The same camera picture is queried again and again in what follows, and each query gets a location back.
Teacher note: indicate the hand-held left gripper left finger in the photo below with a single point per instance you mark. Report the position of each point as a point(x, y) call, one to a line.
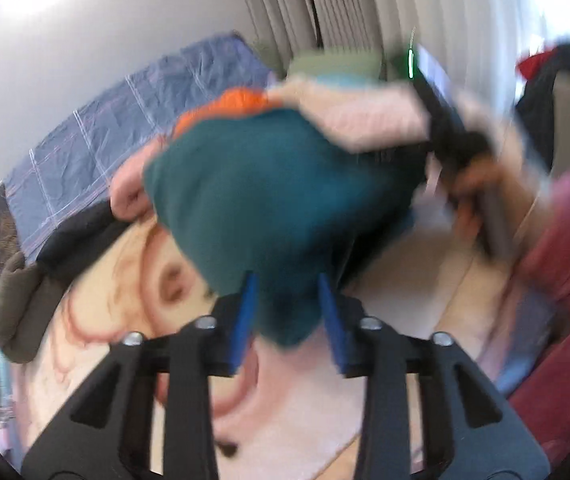
point(245, 321)

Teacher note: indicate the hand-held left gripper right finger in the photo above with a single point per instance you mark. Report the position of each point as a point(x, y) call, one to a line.
point(333, 326)

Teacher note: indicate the dark teal sweatshirt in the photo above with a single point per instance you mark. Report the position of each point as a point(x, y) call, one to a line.
point(275, 200)

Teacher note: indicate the person's right hand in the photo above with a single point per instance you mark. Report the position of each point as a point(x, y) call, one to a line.
point(470, 210)

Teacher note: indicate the cream fleece cloth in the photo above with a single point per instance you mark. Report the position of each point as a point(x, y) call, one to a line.
point(370, 115)

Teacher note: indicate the black garment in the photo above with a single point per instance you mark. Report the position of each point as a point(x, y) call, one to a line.
point(540, 95)

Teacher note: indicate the red cloth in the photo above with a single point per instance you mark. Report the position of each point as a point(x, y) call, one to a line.
point(535, 64)

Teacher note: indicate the light blue cloth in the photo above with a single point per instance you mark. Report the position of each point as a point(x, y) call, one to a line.
point(340, 80)

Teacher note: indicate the green pillow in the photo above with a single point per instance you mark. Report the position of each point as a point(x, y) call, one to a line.
point(335, 63)

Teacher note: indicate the printed blanket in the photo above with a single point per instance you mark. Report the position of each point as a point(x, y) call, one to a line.
point(125, 285)

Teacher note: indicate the grey curtain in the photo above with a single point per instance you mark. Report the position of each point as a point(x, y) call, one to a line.
point(355, 5)

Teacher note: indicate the pink quilted jacket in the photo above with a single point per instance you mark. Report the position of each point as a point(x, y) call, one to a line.
point(130, 192)

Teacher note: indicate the orange quilted jacket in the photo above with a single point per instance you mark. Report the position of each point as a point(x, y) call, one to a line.
point(230, 105)

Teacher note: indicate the brown cloth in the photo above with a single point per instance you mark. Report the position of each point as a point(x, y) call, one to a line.
point(25, 305)

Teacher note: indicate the blue plaid quilt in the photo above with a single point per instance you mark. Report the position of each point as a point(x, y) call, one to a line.
point(115, 125)

